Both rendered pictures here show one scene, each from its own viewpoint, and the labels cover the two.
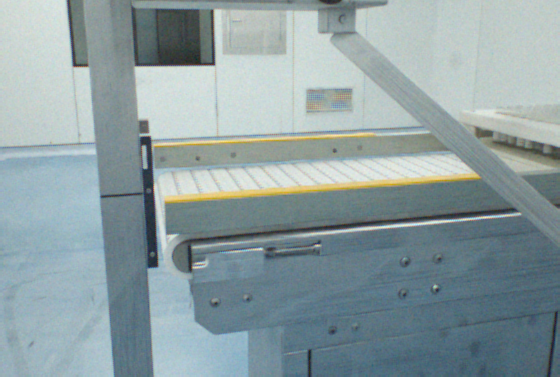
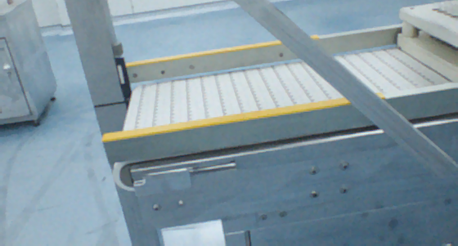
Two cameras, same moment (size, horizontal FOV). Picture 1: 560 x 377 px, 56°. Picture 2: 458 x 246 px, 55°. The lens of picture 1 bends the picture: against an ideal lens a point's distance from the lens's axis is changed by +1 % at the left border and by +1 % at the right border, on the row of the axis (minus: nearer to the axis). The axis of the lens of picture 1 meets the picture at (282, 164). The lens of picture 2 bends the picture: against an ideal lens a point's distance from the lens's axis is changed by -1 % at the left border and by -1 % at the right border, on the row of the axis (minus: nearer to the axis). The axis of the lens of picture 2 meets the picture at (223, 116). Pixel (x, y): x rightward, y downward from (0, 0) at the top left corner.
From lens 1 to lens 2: 17 cm
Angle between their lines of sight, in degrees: 18
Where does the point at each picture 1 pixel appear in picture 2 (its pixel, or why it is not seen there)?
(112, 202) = (103, 109)
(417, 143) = (359, 41)
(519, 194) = (395, 127)
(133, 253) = not seen: hidden behind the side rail
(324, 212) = (235, 138)
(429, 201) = (331, 122)
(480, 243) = (384, 151)
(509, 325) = (425, 206)
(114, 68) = (85, 6)
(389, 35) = not seen: outside the picture
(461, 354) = (380, 229)
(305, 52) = not seen: outside the picture
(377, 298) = (291, 199)
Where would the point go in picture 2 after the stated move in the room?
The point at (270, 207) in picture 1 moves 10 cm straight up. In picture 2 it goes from (188, 138) to (173, 58)
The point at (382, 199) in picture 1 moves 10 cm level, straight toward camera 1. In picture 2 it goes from (286, 124) to (262, 170)
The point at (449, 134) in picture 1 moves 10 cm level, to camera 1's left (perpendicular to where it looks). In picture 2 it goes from (332, 75) to (237, 79)
